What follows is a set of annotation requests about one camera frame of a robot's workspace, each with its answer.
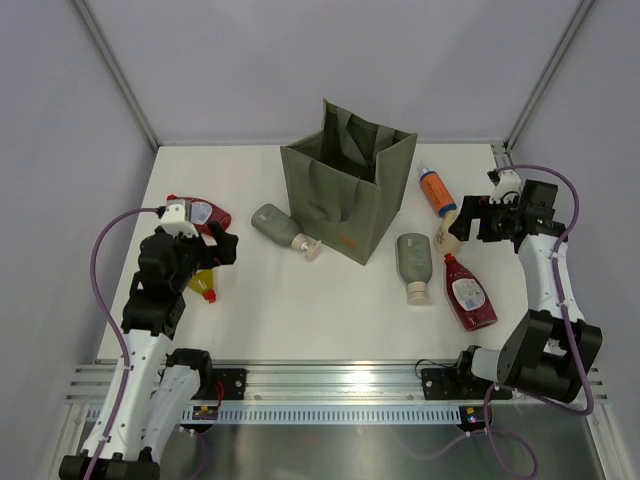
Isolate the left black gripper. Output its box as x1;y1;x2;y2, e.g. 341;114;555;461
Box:
170;221;237;292

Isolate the green pump bottle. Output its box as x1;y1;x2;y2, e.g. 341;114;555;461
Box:
251;203;322;261

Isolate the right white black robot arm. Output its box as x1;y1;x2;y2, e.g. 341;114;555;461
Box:
449;171;602;405

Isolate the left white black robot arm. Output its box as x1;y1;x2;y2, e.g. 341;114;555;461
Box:
59;222;238;479

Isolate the green canvas bag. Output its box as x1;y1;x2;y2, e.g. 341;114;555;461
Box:
280;100;418;265

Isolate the beige round bottle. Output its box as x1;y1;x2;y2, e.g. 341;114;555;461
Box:
434;210;461;255

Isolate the red bottle on left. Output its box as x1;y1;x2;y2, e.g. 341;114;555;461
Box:
166;194;232;237

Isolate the yellow bottle red cap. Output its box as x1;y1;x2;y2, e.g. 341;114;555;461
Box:
188;269;217;304

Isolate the orange bottle blue base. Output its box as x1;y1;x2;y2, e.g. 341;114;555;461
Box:
417;164;457;218

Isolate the green bottle beige cap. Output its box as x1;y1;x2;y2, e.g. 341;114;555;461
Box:
396;233;433;306

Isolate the red bottle on right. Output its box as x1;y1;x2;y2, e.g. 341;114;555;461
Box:
444;253;498;332

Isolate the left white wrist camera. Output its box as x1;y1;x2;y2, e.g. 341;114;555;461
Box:
159;199;198;238

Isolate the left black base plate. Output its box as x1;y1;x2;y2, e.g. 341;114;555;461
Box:
193;368;247;401

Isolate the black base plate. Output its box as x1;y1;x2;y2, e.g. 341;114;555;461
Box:
193;368;247;401
416;366;492;401

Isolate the aluminium mounting rail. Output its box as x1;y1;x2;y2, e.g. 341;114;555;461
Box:
64;360;610;406

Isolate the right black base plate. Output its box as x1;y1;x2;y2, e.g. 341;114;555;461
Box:
416;366;492;401

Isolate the white slotted cable duct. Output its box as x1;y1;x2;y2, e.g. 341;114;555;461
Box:
84;404;464;425

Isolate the right aluminium frame post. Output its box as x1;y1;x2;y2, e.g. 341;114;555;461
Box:
503;0;598;154

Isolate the aluminium frame post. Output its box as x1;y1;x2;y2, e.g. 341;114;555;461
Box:
503;0;598;154
69;0;161;153

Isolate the left aluminium frame post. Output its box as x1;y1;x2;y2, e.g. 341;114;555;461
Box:
69;0;161;153

